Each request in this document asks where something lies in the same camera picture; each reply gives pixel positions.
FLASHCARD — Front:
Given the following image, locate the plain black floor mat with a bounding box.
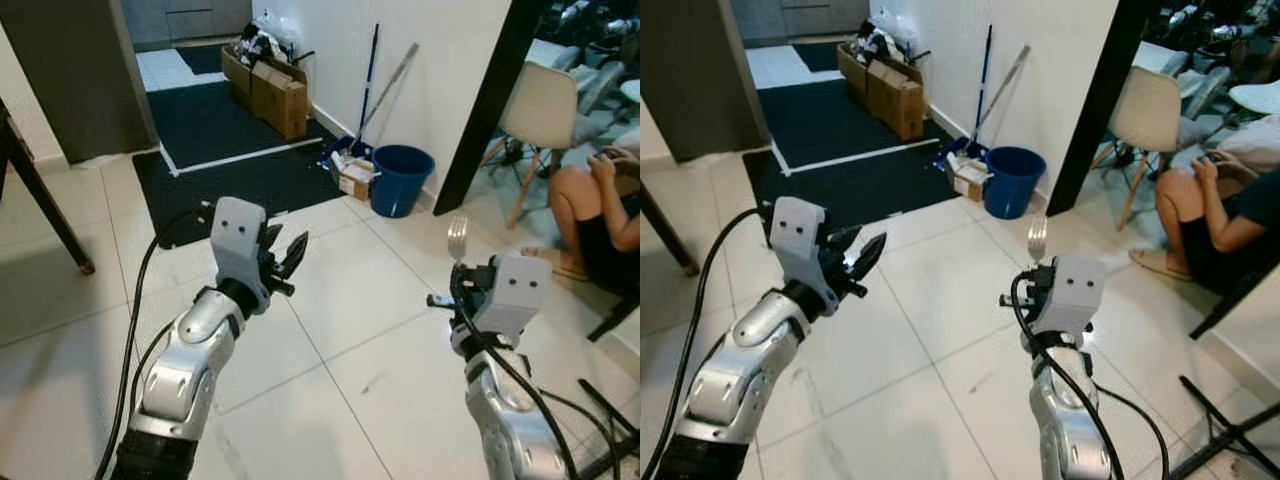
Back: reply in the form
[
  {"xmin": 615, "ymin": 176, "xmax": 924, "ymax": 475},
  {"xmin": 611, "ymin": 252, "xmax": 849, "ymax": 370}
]
[
  {"xmin": 132, "ymin": 140, "xmax": 346, "ymax": 251},
  {"xmin": 745, "ymin": 140, "xmax": 961, "ymax": 233}
]

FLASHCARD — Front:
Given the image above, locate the blue plastic bucket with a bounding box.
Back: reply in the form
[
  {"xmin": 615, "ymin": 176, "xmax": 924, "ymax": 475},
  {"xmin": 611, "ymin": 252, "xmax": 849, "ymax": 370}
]
[
  {"xmin": 983, "ymin": 147, "xmax": 1048, "ymax": 221},
  {"xmin": 370, "ymin": 145, "xmax": 436, "ymax": 219}
]

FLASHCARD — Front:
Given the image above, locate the tan slipper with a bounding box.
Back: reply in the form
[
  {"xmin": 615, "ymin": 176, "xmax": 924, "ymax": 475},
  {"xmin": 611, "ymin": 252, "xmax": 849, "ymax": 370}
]
[
  {"xmin": 1130, "ymin": 247, "xmax": 1196, "ymax": 284},
  {"xmin": 520, "ymin": 247, "xmax": 591, "ymax": 283}
]

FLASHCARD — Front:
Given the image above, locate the small filled cardboard box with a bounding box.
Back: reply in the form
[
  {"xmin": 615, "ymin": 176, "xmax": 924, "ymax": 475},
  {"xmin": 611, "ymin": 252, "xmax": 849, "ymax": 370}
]
[
  {"xmin": 335, "ymin": 150, "xmax": 379, "ymax": 201},
  {"xmin": 950, "ymin": 150, "xmax": 991, "ymax": 201}
]

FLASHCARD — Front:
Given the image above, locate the black mat with white border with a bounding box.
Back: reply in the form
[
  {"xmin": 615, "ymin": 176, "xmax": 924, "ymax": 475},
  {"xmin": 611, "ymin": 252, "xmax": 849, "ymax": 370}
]
[
  {"xmin": 757, "ymin": 80, "xmax": 956, "ymax": 173},
  {"xmin": 145, "ymin": 80, "xmax": 341, "ymax": 173}
]

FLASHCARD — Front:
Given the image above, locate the large brown cardboard box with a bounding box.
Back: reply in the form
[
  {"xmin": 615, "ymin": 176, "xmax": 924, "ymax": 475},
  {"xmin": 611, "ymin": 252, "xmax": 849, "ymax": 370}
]
[
  {"xmin": 866, "ymin": 58, "xmax": 926, "ymax": 141},
  {"xmin": 250, "ymin": 60, "xmax": 311, "ymax": 141}
]

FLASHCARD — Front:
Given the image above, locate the black furniture leg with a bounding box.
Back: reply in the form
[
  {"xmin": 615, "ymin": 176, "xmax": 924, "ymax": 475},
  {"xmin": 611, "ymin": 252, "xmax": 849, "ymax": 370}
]
[
  {"xmin": 585, "ymin": 290, "xmax": 641, "ymax": 343},
  {"xmin": 1190, "ymin": 260, "xmax": 1280, "ymax": 341}
]

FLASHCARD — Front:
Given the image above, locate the seated person in black shorts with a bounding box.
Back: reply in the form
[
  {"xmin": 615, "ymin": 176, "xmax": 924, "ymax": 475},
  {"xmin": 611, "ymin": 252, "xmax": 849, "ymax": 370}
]
[
  {"xmin": 1155, "ymin": 110, "xmax": 1280, "ymax": 296},
  {"xmin": 545, "ymin": 145, "xmax": 641, "ymax": 296}
]

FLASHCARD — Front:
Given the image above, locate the open brown cardboard box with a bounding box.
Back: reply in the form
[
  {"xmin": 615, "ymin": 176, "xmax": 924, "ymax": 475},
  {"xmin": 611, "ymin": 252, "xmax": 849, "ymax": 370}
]
[
  {"xmin": 222, "ymin": 45, "xmax": 257, "ymax": 101},
  {"xmin": 838, "ymin": 42, "xmax": 871, "ymax": 99}
]

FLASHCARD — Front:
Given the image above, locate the dark wooden table leg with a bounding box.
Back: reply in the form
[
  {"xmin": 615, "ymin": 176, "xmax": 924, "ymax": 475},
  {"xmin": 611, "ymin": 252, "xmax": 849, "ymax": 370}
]
[
  {"xmin": 0, "ymin": 100, "xmax": 96, "ymax": 276},
  {"xmin": 640, "ymin": 185, "xmax": 701, "ymax": 279}
]

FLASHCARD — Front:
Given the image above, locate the black folding metal stand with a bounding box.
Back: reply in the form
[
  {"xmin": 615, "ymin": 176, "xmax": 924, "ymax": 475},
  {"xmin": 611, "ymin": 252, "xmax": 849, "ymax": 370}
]
[
  {"xmin": 575, "ymin": 378, "xmax": 641, "ymax": 480},
  {"xmin": 1165, "ymin": 375, "xmax": 1280, "ymax": 480}
]

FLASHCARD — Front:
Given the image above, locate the beige chair with wooden legs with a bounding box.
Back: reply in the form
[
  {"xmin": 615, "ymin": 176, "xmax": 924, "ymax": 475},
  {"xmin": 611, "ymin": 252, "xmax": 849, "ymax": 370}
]
[
  {"xmin": 1105, "ymin": 65, "xmax": 1186, "ymax": 233},
  {"xmin": 480, "ymin": 62, "xmax": 581, "ymax": 231}
]

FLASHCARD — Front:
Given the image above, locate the silver metal pole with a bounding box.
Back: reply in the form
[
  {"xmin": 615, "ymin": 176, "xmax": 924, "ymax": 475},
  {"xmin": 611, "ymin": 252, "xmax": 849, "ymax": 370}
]
[
  {"xmin": 360, "ymin": 42, "xmax": 419, "ymax": 141},
  {"xmin": 975, "ymin": 45, "xmax": 1031, "ymax": 141}
]

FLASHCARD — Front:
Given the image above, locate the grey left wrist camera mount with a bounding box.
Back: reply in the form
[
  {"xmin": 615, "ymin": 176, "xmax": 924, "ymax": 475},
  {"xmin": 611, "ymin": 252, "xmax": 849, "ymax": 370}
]
[
  {"xmin": 210, "ymin": 197, "xmax": 271, "ymax": 316},
  {"xmin": 768, "ymin": 197, "xmax": 831, "ymax": 316}
]

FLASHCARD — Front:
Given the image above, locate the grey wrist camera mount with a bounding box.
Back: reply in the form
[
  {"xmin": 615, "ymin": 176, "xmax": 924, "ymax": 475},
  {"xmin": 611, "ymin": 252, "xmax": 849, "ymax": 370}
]
[
  {"xmin": 1045, "ymin": 255, "xmax": 1109, "ymax": 341},
  {"xmin": 483, "ymin": 253, "xmax": 553, "ymax": 341},
  {"xmin": 210, "ymin": 197, "xmax": 271, "ymax": 316},
  {"xmin": 768, "ymin": 197, "xmax": 831, "ymax": 316}
]

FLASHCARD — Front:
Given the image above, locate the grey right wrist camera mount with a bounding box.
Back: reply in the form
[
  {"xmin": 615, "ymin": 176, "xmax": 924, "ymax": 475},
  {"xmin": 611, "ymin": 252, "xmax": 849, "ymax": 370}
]
[
  {"xmin": 483, "ymin": 253, "xmax": 553, "ymax": 341},
  {"xmin": 1045, "ymin": 255, "xmax": 1109, "ymax": 341}
]

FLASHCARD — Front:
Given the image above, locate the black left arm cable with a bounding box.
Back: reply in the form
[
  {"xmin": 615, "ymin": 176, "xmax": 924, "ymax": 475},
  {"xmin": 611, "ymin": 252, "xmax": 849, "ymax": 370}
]
[
  {"xmin": 640, "ymin": 207, "xmax": 776, "ymax": 480},
  {"xmin": 93, "ymin": 205, "xmax": 216, "ymax": 480}
]

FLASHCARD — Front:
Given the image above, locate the black door post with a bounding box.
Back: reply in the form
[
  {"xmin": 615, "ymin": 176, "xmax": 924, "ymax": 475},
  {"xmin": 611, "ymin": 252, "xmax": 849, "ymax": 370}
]
[
  {"xmin": 433, "ymin": 0, "xmax": 546, "ymax": 216},
  {"xmin": 1045, "ymin": 0, "xmax": 1161, "ymax": 216}
]

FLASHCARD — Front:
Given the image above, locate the blue handled mop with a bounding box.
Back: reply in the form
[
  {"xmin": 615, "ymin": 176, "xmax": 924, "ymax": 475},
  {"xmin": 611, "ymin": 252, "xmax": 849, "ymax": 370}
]
[
  {"xmin": 940, "ymin": 25, "xmax": 994, "ymax": 166},
  {"xmin": 325, "ymin": 25, "xmax": 382, "ymax": 166}
]

